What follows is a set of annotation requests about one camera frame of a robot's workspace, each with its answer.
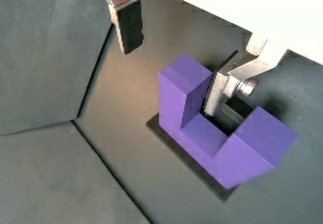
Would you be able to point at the black angle bracket fixture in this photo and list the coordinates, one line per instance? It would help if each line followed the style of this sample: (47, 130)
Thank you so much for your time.
(228, 119)

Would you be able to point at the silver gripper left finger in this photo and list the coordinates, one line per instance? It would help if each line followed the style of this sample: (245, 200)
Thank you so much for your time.
(126, 17)

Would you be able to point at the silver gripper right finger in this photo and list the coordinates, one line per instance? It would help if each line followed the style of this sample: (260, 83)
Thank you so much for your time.
(234, 78)

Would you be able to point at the purple U-shaped block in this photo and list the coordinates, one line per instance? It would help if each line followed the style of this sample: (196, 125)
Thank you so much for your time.
(234, 158)

